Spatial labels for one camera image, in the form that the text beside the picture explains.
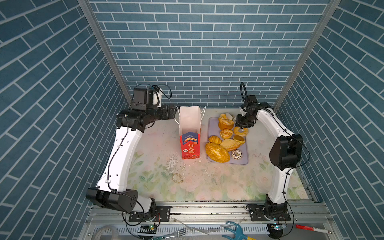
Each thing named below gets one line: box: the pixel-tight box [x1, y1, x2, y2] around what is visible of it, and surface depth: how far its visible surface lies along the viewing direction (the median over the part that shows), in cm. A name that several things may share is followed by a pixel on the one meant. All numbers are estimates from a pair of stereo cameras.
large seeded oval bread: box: [205, 142, 231, 163], surface depth 91 cm
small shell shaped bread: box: [220, 128, 234, 139], surface depth 104 cm
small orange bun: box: [233, 134, 246, 145], surface depth 101 cm
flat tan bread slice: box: [219, 138, 240, 152], surface depth 96 cm
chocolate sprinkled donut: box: [231, 149, 243, 161], surface depth 95 cm
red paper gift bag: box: [179, 105, 201, 160], surface depth 88 cm
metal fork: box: [151, 228, 187, 240], surface depth 69 cm
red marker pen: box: [295, 224, 332, 234], surface depth 71 cm
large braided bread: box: [218, 113, 234, 130], surface depth 107 cm
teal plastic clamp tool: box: [222, 221, 248, 240], surface depth 69 cm
